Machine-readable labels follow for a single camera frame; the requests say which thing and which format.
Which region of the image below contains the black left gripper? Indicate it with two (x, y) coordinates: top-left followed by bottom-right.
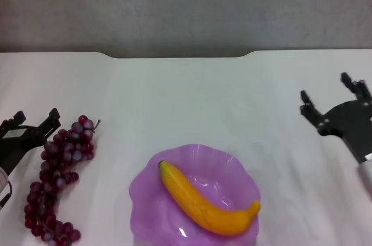
(0, 108), (62, 176)

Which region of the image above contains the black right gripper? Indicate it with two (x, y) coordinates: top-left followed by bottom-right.
(299, 72), (372, 164)

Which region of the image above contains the red grape bunch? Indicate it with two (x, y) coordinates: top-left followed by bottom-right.
(24, 115), (102, 246)

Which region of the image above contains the yellow banana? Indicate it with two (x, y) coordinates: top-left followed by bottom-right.
(158, 160), (262, 237)

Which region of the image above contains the purple wavy plastic plate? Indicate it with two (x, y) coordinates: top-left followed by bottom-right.
(128, 143), (262, 246)

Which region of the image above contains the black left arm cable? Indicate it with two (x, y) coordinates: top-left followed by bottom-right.
(0, 180), (13, 209)

